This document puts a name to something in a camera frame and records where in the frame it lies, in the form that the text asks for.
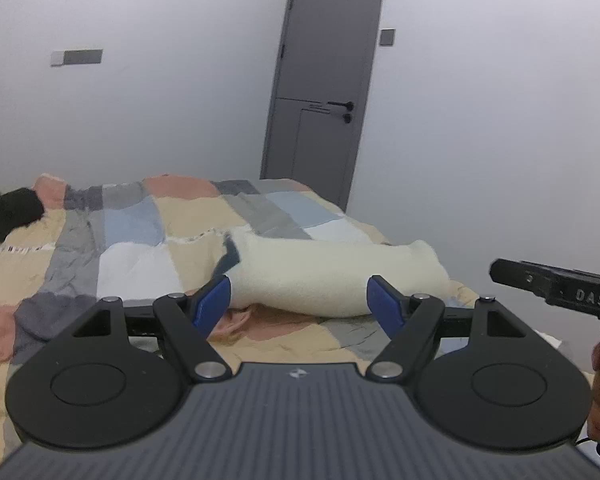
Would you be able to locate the long grey wall switch panel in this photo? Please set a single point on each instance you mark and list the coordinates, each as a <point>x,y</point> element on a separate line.
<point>77,57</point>

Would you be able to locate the grey door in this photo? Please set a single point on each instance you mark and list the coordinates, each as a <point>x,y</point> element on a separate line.
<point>325,60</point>

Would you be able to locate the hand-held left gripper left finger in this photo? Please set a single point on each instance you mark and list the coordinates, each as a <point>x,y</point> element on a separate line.
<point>211,305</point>

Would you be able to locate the small square wall switch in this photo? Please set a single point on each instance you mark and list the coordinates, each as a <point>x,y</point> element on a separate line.
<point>387,36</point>

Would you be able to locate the cream striped fluffy sweater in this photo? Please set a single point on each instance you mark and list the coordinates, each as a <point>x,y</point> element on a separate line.
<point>320,272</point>

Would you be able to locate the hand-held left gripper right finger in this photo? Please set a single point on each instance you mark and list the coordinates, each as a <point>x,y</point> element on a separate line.
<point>384,305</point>

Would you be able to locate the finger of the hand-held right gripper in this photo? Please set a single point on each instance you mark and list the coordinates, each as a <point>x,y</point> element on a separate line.
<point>517,275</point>

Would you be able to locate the patchwork quilt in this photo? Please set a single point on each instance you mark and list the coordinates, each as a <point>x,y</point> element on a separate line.
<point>130,225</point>

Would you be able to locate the black garment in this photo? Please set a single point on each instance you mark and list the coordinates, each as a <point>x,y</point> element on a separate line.
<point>7,215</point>

